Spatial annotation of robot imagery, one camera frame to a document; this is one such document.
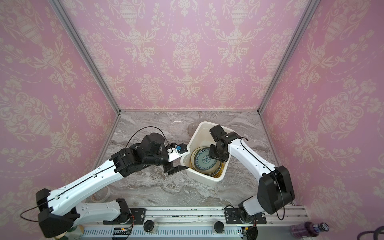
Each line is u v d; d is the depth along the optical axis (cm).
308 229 64
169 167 57
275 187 42
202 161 87
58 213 39
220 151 69
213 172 82
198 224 74
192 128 110
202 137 94
